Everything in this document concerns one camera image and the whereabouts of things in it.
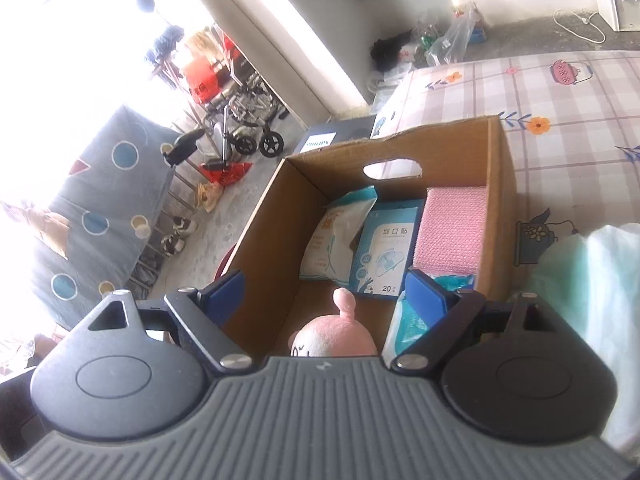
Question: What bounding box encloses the clear plastic bag by wall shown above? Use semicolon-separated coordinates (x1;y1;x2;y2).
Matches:
425;8;476;67

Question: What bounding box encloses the red bowl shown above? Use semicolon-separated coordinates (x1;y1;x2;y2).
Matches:
214;245;235;281

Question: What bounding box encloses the white tied plastic bag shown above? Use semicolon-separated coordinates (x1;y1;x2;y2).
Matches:
522;223;639;463

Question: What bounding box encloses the white cable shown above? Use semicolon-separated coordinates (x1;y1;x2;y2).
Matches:
552;8;608;46

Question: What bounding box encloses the red crate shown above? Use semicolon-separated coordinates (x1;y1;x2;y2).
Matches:
182;55;226;105

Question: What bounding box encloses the black cloth pile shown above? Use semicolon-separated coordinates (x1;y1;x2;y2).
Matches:
370;29;416;73

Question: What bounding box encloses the brown cardboard box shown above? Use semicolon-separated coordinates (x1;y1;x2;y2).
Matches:
222;116;518;362

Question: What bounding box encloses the pink plush toy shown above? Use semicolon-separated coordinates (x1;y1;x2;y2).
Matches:
288;287;378;358

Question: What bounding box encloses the blue wet wipes pack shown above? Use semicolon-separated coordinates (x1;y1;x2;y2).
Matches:
382;268;475;365

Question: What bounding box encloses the grey patterned cushion cover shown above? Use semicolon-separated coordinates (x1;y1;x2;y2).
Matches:
35;107;178;330

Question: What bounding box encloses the blue bandage box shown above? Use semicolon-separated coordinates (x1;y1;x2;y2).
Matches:
348;200;424;299

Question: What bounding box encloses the Philips box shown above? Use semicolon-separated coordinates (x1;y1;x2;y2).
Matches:
294;115;375;154

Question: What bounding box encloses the pink scrubbing sponge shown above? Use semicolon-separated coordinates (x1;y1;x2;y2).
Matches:
412;186;487;276

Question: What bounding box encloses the wheelchair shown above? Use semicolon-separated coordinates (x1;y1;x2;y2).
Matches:
204;56;284;158

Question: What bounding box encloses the white cotton swab bag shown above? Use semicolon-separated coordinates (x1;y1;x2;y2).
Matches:
299;185;378;287

